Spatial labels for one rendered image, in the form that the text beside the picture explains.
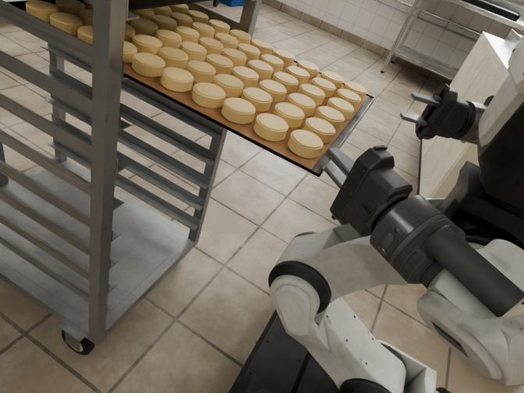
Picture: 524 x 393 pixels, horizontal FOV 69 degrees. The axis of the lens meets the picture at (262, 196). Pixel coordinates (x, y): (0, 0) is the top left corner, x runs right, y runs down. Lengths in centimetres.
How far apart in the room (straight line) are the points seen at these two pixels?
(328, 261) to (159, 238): 71
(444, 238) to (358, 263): 37
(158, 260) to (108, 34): 84
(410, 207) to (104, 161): 49
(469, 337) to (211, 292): 111
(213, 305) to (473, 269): 108
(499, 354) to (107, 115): 58
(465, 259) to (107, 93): 52
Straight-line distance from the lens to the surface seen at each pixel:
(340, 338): 95
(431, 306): 46
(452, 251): 44
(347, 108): 72
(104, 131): 67
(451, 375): 169
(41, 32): 75
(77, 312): 118
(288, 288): 82
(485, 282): 43
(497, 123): 63
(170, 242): 135
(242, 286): 148
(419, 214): 48
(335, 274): 82
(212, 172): 116
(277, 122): 58
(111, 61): 62
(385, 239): 48
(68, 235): 97
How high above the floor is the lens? 113
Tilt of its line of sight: 37 degrees down
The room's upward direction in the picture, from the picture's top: 20 degrees clockwise
